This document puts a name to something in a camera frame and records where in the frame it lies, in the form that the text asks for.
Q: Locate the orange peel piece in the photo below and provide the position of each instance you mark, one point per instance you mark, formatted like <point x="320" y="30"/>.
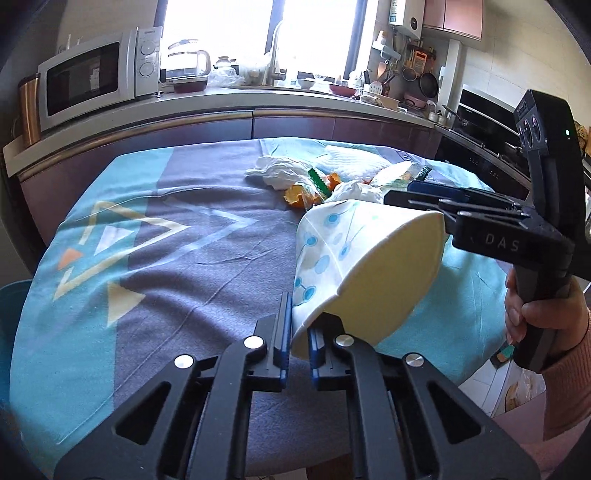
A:
<point x="305" y="196"/>

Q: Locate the white microwave oven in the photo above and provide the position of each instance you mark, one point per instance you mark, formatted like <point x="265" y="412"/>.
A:
<point x="97" y="74"/>

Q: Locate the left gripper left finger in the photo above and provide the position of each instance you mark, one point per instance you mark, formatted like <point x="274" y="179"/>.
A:
<point x="271" y="361"/>

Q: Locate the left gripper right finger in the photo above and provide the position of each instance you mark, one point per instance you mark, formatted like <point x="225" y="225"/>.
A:
<point x="328" y="372"/>

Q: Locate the glass electric kettle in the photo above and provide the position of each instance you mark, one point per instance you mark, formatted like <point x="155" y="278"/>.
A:
<point x="185" y="61"/>

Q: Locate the blue plastic trash bin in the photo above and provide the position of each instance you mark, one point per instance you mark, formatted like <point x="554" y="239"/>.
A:
<point x="12" y="299"/>

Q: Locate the clear plastic bag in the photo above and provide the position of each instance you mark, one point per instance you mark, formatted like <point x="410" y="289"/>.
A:
<point x="223" y="75"/>

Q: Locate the white paper cup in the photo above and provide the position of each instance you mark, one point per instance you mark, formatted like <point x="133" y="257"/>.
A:
<point x="367" y="263"/>

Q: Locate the black frying pan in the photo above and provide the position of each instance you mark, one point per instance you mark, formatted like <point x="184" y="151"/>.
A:
<point x="428" y="85"/>

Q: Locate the crumpled white tissue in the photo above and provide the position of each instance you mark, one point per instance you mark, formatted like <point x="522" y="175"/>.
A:
<point x="280" y="173"/>

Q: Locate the red bowl by sink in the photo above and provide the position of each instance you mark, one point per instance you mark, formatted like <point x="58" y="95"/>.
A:
<point x="342" y="90"/>

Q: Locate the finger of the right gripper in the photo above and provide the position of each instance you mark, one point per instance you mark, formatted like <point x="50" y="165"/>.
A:
<point x="449" y="208"/>
<point x="438" y="188"/>

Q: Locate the copper travel mug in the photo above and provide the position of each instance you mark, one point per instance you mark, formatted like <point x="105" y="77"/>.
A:
<point x="28" y="99"/>

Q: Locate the black window frame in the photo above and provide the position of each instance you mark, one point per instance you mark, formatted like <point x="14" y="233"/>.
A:
<point x="318" y="37"/>

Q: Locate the teal grey patterned tablecloth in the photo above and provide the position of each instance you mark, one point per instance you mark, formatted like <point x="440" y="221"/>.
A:
<point x="175" y="250"/>

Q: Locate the white plastic wrapper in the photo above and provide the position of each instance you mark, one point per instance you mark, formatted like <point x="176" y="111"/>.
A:
<point x="352" y="164"/>

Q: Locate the black built-in oven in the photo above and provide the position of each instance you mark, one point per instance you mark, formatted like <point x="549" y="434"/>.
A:
<point x="481" y="137"/>

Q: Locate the green snack wrapper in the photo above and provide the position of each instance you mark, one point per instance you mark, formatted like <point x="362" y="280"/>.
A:
<point x="319" y="183"/>

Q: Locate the pink wall cabinet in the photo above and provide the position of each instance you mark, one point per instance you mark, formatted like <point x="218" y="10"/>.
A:
<point x="463" y="18"/>

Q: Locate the person's right hand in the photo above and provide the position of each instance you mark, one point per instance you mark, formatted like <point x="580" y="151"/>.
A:
<point x="569" y="316"/>

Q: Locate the white water heater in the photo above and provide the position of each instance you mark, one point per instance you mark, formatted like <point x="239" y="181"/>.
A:
<point x="406" y="16"/>

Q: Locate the pink sleeve right forearm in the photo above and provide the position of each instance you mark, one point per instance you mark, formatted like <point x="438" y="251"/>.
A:
<point x="568" y="389"/>

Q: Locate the chrome kitchen faucet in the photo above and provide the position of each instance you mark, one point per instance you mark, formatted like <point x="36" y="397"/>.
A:
<point x="273" y="72"/>

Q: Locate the dark brown base cabinets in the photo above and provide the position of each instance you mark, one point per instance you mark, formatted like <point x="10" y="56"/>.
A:
<point x="44" y="193"/>

